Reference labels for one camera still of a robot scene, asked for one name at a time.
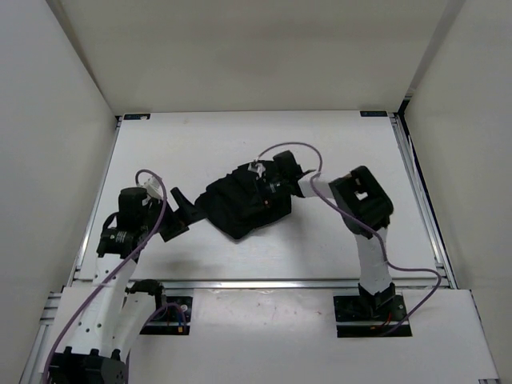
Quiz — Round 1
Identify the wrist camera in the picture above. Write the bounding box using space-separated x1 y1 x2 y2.
248 161 266 179
141 177 163 201

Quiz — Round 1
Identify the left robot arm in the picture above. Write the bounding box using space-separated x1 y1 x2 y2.
42 185 204 383

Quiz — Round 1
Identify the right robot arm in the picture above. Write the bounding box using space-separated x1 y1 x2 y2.
248 150 395 320

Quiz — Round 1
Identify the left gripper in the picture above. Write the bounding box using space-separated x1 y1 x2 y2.
139 187 206 242

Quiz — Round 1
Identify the front aluminium rail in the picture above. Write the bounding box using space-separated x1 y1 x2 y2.
67 278 379 290

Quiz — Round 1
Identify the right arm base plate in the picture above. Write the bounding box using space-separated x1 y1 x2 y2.
333 295 412 338

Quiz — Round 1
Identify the black pleated skirt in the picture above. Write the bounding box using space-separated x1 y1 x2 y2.
194 163 292 241

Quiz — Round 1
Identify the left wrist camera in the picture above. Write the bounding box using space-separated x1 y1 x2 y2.
141 177 163 201

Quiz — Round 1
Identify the left aluminium rail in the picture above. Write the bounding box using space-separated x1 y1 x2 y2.
18 115 123 383

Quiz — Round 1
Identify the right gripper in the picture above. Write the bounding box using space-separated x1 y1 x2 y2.
242 175 289 218

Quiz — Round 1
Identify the right blue corner label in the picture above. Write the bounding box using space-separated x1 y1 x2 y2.
360 110 388 118

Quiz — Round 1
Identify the blue corner label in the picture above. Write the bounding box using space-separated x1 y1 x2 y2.
123 114 151 121
360 110 388 118

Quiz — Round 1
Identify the left blue corner label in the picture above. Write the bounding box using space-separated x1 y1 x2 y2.
123 114 151 121

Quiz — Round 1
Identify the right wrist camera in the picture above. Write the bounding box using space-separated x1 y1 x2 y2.
248 161 266 179

